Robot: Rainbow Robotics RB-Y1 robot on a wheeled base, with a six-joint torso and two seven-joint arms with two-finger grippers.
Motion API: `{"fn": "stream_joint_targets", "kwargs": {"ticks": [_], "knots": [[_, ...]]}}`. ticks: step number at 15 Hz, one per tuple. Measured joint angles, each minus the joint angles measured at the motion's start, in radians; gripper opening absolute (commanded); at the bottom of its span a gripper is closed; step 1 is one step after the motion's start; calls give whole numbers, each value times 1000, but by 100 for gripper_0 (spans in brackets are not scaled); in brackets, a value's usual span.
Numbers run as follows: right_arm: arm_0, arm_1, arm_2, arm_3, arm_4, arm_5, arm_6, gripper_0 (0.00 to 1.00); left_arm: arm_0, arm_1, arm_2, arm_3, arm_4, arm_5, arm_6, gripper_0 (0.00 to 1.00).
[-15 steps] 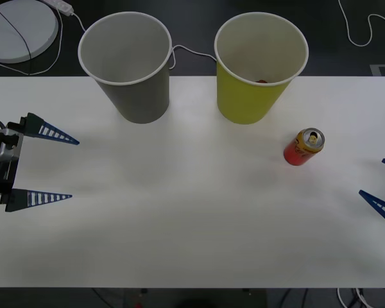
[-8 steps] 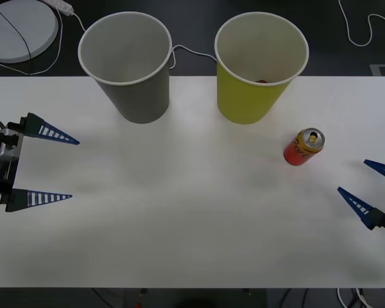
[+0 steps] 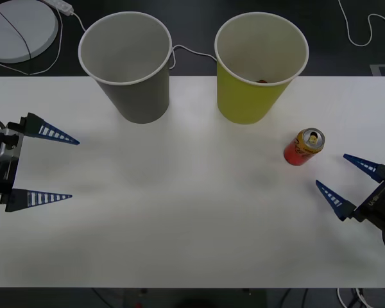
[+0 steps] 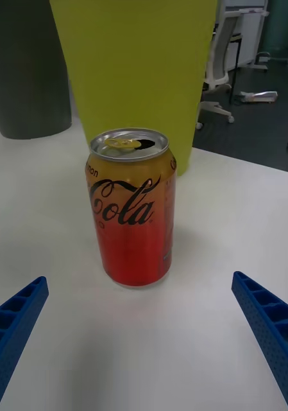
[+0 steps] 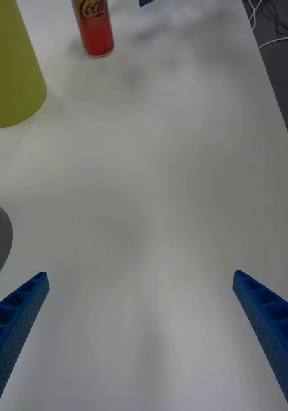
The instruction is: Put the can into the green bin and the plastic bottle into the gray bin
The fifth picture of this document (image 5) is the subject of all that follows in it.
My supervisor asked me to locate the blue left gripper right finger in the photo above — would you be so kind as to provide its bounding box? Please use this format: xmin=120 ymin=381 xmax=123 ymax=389
xmin=232 ymin=270 xmax=288 ymax=411

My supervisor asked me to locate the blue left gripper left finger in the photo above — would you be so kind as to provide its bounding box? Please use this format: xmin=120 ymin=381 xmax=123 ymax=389
xmin=0 ymin=271 xmax=51 ymax=411

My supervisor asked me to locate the red drink can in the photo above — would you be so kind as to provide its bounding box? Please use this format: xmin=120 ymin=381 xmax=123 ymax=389
xmin=71 ymin=0 xmax=115 ymax=58

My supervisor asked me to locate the yellow-green plastic bin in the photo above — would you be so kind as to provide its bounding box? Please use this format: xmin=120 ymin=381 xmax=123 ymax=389
xmin=0 ymin=0 xmax=48 ymax=129

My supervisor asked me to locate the white cable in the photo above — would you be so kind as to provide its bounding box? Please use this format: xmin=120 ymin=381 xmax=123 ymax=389
xmin=247 ymin=0 xmax=264 ymax=31
xmin=258 ymin=33 xmax=288 ymax=51

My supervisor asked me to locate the black cable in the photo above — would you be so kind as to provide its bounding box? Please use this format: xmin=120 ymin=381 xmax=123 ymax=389
xmin=262 ymin=0 xmax=288 ymax=37

